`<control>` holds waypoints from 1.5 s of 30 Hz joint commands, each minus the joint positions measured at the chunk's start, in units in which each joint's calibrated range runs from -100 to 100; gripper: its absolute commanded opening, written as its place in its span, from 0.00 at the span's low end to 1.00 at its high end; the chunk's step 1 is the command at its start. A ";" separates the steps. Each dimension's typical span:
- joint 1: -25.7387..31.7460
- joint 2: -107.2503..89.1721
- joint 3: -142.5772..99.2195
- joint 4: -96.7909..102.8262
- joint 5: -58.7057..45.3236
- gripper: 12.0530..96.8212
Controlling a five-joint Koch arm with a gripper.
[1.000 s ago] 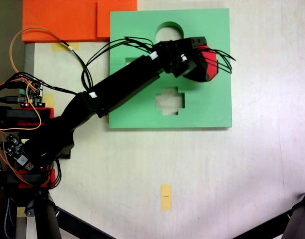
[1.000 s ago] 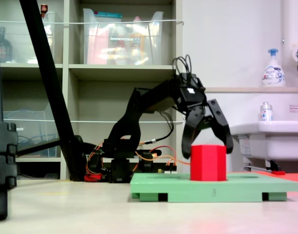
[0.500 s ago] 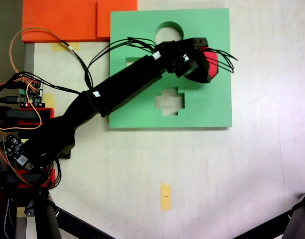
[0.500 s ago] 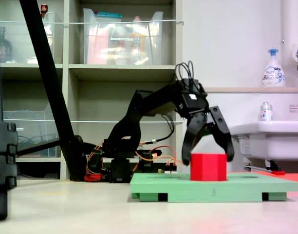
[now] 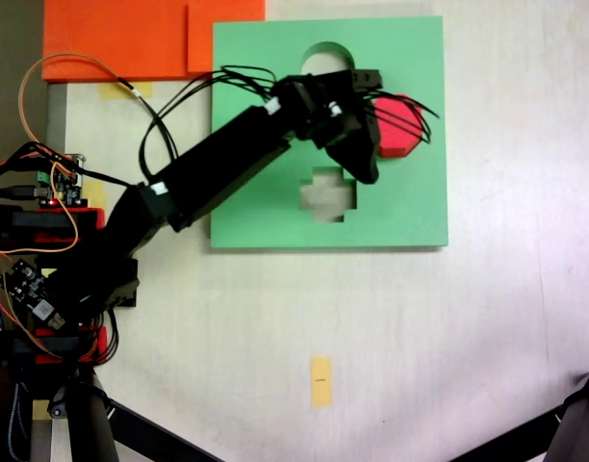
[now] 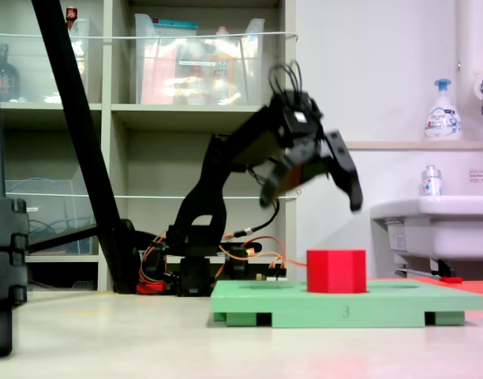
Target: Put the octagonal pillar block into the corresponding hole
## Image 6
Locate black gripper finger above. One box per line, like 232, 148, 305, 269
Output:
258, 155, 294, 208
324, 129, 364, 212

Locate red octagonal pillar block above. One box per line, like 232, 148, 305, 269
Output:
305, 248, 368, 295

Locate small clear sanitizer bottle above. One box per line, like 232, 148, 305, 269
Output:
419, 164, 444, 197

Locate black circuit board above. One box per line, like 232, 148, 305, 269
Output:
256, 263, 289, 283

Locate orange label spray bottle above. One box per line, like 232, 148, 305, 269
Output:
209, 25, 237, 105

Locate beige shelf unit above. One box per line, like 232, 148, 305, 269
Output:
0, 0, 298, 294

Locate white foam soap pump bottle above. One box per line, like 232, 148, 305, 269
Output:
423, 77, 464, 142

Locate white ceramic sink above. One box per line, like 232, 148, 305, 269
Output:
369, 194, 483, 278

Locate large clear plastic bin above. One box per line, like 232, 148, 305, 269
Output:
133, 13, 267, 107

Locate green shape sorter board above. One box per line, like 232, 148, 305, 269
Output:
209, 279, 483, 329

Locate teal edged package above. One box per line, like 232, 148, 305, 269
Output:
152, 17, 199, 36

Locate black tripod leg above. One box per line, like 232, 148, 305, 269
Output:
0, 0, 30, 358
28, 0, 142, 295

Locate narrow clear plastic container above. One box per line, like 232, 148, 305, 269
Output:
66, 17, 92, 104

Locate low clear plastic box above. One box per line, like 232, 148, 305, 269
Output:
4, 179, 99, 256

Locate dark glass bottle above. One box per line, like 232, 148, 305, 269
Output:
0, 42, 22, 103

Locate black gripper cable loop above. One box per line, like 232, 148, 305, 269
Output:
268, 59, 305, 96

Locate white shelf guard wire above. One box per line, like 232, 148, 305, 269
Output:
0, 32, 299, 42
4, 190, 303, 201

